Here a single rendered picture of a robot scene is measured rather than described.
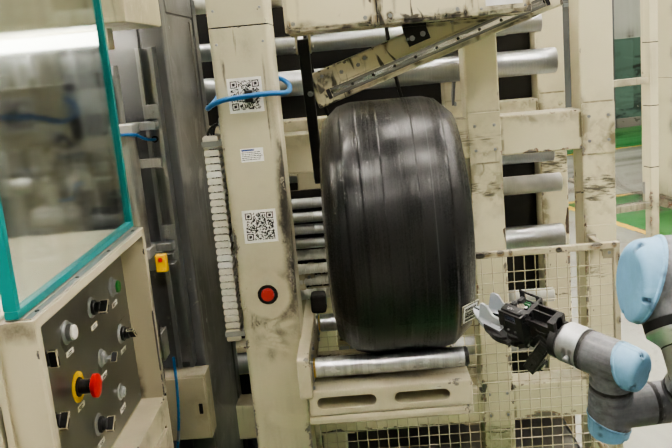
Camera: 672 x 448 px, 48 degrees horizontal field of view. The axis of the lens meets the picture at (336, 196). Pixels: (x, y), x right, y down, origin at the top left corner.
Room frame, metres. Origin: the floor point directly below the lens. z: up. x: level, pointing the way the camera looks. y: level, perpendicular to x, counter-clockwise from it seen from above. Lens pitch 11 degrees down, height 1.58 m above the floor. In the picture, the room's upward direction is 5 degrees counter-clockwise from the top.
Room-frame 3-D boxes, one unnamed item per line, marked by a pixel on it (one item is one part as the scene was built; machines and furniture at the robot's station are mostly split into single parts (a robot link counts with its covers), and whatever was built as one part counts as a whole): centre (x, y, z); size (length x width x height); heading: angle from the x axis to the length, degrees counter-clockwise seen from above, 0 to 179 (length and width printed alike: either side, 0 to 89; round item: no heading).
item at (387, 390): (1.56, -0.08, 0.83); 0.36 x 0.09 x 0.06; 88
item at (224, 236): (1.66, 0.26, 1.19); 0.05 x 0.04 x 0.48; 178
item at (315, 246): (2.09, 0.12, 1.05); 0.20 x 0.15 x 0.30; 88
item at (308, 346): (1.70, 0.09, 0.90); 0.40 x 0.03 x 0.10; 178
